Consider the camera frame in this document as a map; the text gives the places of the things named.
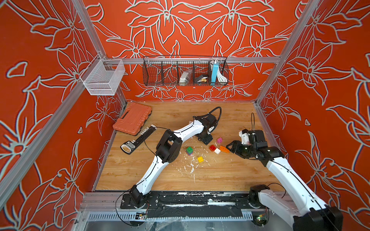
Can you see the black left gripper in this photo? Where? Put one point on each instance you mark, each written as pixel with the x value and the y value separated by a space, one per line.
pixel 207 140

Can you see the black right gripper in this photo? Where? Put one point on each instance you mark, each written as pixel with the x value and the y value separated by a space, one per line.
pixel 235 147

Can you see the green lego brick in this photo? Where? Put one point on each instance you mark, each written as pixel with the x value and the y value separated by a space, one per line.
pixel 189 150

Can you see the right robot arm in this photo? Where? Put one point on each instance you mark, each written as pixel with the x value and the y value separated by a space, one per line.
pixel 308 212

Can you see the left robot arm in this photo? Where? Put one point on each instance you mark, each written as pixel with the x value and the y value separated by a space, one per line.
pixel 168 150

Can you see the orange lego brick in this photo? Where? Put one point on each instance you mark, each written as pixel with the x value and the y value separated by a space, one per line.
pixel 224 149

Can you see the red lego brick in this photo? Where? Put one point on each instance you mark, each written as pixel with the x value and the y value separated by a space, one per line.
pixel 212 148

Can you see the black item in basket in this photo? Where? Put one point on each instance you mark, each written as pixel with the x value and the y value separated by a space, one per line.
pixel 201 79

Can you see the grey packet in basket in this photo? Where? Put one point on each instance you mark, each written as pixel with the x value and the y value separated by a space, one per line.
pixel 185 78

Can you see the orange tool case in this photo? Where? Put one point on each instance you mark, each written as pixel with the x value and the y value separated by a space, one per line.
pixel 133 119

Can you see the black handheld tool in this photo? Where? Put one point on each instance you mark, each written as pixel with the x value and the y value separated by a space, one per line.
pixel 130 146

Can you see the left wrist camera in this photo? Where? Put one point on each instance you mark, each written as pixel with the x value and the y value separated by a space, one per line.
pixel 210 120

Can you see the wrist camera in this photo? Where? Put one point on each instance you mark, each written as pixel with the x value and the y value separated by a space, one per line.
pixel 251 136
pixel 210 120

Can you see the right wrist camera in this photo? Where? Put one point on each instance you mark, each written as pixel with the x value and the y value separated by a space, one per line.
pixel 251 136

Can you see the black wire basket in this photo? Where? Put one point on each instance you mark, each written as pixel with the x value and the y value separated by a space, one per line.
pixel 185 70

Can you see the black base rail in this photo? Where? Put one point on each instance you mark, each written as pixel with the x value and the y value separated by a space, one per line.
pixel 193 204

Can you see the white wire basket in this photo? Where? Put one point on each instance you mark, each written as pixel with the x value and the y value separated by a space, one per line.
pixel 103 77

